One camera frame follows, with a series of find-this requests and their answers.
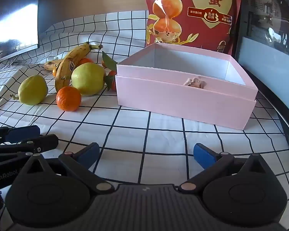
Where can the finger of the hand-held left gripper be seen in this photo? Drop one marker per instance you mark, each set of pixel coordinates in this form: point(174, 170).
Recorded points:
point(43, 142)
point(21, 133)

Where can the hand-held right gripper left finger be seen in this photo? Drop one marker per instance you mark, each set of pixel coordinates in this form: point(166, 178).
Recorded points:
point(90, 152)

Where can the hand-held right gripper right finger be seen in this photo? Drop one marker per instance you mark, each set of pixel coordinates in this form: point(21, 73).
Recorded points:
point(203, 155)

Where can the pink cardboard box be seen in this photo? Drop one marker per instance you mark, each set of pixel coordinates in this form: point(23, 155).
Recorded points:
point(183, 101)

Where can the black-grid white tablecloth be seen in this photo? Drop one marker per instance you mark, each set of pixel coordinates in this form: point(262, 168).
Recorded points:
point(134, 130)

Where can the pink ribbon bow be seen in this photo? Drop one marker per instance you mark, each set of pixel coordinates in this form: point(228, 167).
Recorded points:
point(195, 81)

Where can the small banana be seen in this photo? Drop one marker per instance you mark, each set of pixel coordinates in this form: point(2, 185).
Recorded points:
point(51, 65)

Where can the large spotted banana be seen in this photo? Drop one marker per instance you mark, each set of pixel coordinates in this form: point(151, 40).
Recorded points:
point(69, 65)

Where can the black monitor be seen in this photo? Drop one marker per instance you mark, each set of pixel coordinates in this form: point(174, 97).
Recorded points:
point(14, 16)

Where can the red snack bag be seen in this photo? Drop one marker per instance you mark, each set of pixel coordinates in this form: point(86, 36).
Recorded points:
point(202, 33)

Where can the black glossy appliance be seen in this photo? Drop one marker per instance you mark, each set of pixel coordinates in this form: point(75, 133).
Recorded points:
point(267, 16)

